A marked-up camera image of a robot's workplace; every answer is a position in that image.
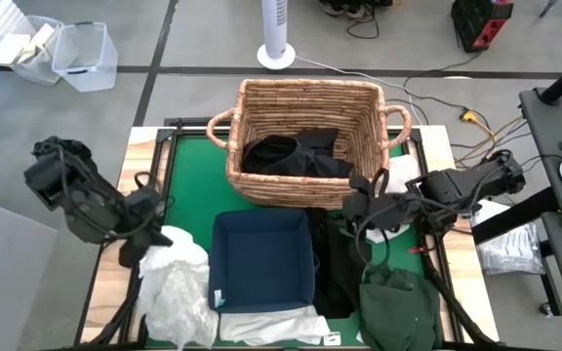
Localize clear plastic bag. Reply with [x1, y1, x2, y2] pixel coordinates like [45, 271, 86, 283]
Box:
[474, 199, 546, 277]

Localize black aluminium table frame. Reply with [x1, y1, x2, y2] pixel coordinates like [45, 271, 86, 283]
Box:
[73, 115, 502, 351]

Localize black support beam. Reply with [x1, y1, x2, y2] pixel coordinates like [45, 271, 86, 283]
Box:
[470, 186, 561, 246]

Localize white garment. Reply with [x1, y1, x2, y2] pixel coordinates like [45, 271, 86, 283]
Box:
[137, 224, 221, 350]
[218, 304, 343, 347]
[364, 154, 426, 244]

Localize grey side table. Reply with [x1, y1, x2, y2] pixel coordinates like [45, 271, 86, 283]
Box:
[518, 86, 562, 215]

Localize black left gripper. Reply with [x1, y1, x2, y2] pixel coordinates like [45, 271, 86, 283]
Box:
[117, 184, 175, 269]

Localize woven wicker basket with handles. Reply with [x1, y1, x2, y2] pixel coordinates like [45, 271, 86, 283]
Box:
[206, 78, 413, 212]

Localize dark green garment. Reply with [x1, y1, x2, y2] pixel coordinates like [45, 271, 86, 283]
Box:
[357, 265, 442, 351]

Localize black floor cable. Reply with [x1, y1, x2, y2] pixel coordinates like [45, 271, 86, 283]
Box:
[401, 51, 485, 111]
[519, 153, 562, 170]

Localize navy blue fabric bin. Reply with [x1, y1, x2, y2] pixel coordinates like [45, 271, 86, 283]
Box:
[205, 208, 320, 314]

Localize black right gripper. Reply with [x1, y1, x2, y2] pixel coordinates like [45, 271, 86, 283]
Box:
[337, 174, 412, 241]

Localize white tower fan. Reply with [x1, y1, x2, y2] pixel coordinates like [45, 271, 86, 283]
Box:
[256, 0, 297, 71]

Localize looped black cable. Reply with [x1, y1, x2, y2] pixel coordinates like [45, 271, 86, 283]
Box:
[344, 4, 381, 40]

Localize clear plastic bin with cardboard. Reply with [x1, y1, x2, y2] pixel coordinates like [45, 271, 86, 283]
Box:
[0, 15, 65, 87]

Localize white fan cable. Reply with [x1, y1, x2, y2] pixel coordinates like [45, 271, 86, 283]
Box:
[294, 55, 426, 127]

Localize yellow power cable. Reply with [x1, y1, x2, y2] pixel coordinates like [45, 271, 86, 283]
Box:
[460, 109, 526, 175]

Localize white cardboard pieces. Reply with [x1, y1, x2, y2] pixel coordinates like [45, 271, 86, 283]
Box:
[0, 22, 56, 67]

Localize black and red crate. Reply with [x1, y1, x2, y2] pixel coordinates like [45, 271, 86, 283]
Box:
[450, 0, 515, 54]

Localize empty clear plastic bin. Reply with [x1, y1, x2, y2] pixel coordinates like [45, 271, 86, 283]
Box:
[50, 20, 119, 94]

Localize person's shoe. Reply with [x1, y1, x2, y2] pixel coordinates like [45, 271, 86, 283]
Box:
[346, 0, 384, 20]
[319, 0, 348, 16]

